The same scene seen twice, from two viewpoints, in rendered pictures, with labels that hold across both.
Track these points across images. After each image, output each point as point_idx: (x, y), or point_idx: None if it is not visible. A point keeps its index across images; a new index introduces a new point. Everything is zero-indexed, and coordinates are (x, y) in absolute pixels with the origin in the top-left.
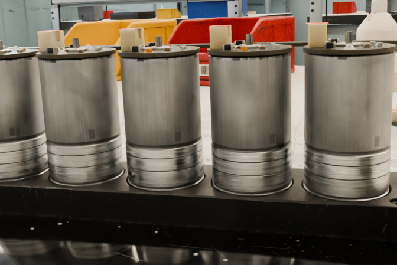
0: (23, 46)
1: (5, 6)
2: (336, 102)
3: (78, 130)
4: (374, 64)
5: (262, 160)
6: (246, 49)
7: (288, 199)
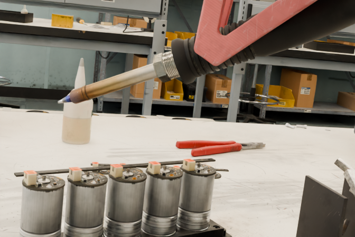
0: None
1: None
2: (202, 193)
3: (98, 219)
4: (213, 177)
5: (174, 219)
6: (172, 175)
7: (184, 234)
